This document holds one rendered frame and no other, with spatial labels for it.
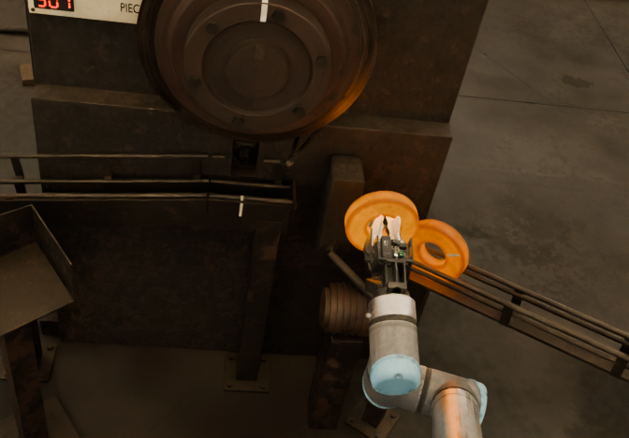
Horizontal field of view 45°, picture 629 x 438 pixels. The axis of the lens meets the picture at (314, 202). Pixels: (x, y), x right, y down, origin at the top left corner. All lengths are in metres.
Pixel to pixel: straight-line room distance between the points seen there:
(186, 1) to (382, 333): 0.70
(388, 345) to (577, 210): 1.93
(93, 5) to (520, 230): 1.90
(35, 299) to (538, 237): 1.94
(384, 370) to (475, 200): 1.76
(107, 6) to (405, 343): 0.91
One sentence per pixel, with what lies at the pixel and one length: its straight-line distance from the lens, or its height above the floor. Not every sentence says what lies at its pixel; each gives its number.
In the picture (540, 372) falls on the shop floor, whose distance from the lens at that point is 2.59.
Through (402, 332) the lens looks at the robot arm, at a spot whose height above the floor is 0.83.
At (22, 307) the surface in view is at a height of 0.60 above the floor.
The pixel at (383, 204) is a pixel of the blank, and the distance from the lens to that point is 1.56.
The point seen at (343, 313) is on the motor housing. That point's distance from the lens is 1.84.
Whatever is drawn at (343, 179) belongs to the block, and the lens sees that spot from 1.74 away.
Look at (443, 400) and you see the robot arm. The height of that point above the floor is 0.75.
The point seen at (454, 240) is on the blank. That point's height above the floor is 0.77.
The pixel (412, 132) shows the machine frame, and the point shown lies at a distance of 1.81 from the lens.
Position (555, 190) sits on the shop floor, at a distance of 3.29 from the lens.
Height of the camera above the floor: 1.90
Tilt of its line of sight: 41 degrees down
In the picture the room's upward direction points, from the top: 11 degrees clockwise
